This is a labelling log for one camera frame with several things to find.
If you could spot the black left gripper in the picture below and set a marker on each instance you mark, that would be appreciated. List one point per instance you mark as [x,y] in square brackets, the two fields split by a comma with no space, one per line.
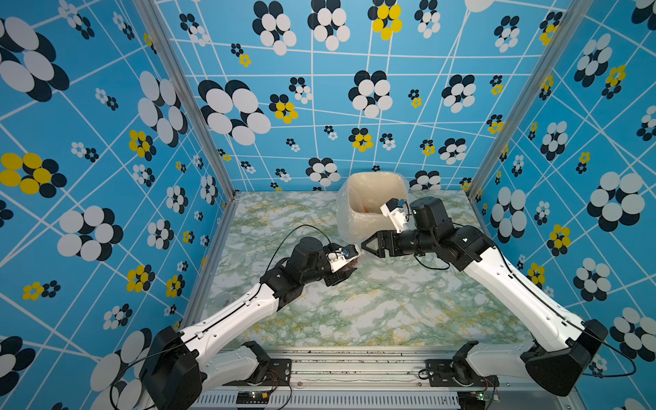
[338,277]

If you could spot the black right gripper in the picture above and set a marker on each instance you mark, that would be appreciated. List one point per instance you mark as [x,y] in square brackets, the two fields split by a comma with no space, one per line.
[382,245]

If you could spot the clear jar with dried flowers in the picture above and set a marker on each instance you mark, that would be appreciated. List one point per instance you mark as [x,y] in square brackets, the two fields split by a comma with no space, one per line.
[350,267]

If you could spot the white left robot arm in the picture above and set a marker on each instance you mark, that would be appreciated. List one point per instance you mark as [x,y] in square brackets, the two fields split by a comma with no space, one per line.
[181,365]

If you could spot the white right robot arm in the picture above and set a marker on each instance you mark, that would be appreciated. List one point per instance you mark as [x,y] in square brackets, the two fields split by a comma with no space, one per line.
[562,344]

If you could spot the clear plastic bin liner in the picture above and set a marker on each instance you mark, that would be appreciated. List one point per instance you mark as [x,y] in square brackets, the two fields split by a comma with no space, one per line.
[348,220]

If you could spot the cream plastic trash bin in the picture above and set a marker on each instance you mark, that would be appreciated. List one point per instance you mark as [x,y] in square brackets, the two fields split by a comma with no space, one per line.
[376,205]

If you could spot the left green circuit board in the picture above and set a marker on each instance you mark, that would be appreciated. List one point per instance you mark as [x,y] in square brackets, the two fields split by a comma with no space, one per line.
[253,398]

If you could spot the green circuit board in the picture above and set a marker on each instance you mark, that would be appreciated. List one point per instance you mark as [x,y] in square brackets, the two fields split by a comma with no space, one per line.
[474,401]
[253,398]

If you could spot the right green circuit board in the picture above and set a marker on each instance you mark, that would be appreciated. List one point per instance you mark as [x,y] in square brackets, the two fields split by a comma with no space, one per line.
[474,401]

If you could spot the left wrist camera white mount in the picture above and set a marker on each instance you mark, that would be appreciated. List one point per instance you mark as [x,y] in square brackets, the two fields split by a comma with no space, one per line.
[340,256]

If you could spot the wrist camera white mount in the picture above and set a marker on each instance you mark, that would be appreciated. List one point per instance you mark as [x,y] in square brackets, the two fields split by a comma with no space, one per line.
[398,212]
[340,256]

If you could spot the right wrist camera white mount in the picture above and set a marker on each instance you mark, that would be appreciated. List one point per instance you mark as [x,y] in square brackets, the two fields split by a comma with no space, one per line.
[398,212]

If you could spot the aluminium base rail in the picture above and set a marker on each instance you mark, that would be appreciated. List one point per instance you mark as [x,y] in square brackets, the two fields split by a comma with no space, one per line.
[376,378]

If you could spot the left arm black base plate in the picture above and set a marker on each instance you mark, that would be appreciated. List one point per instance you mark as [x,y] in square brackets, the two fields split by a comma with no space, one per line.
[275,372]

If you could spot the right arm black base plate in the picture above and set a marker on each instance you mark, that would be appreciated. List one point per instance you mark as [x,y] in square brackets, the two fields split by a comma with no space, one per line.
[450,374]

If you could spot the aluminium frame post left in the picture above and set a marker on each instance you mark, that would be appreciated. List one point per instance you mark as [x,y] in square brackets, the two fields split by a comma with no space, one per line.
[153,23]

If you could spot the aluminium frame post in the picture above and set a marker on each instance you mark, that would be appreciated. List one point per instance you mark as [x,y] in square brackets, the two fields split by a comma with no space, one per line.
[153,23]
[572,21]

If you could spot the aluminium frame post right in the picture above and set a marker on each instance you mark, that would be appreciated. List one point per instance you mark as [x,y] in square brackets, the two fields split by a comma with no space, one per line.
[572,21]

